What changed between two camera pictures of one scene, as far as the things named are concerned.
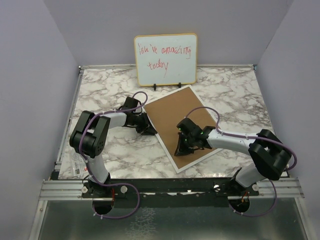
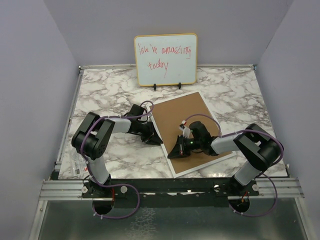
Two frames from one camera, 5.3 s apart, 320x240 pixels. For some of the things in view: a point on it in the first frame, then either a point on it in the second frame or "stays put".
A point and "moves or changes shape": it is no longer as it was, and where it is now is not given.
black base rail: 169,192 stays put
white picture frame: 161,139 moves or changes shape
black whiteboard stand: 155,85 stays put
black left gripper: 145,129 to 154,140
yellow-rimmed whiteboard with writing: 166,59 stays put
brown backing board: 167,112 moves or changes shape
